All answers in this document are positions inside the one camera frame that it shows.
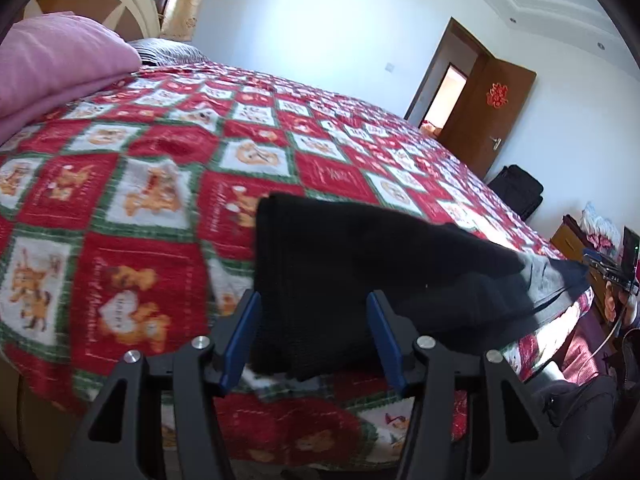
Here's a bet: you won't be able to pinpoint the black pants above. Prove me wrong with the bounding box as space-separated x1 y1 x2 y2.
250 193 589 380

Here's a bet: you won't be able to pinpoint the clutter on cabinet top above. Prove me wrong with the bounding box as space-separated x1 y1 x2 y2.
578 202 622 258

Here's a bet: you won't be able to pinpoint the wooden cabinet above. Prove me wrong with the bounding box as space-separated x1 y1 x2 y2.
551 214 639 315

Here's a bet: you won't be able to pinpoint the brown wooden door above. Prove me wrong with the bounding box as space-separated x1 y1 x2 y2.
438 56 537 178

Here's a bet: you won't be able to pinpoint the red door decoration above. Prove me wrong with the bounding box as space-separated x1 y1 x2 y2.
486 82 509 110

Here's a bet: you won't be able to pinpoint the pink folded blanket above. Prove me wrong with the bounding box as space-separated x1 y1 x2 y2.
1 12 142 142

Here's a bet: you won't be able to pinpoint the striped grey pillow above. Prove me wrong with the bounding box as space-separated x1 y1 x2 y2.
128 38 208 66

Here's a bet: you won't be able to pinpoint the yellow curtain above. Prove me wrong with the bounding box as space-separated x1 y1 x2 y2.
160 0 203 42

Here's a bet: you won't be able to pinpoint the silver door handle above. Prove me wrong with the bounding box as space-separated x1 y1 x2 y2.
490 138 502 151

